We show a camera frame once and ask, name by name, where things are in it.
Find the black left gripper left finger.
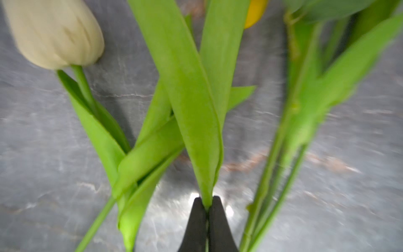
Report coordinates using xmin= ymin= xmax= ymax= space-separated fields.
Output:
xmin=178 ymin=197 xmax=207 ymax=252

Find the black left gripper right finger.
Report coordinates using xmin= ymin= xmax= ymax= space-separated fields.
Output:
xmin=208 ymin=196 xmax=239 ymax=252

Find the yellow tulip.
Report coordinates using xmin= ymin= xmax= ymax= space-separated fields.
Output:
xmin=112 ymin=1 xmax=267 ymax=252

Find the white tulip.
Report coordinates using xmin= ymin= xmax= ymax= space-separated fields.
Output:
xmin=1 ymin=0 xmax=133 ymax=252

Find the orange tulip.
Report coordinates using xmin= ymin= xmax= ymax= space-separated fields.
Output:
xmin=239 ymin=1 xmax=403 ymax=252

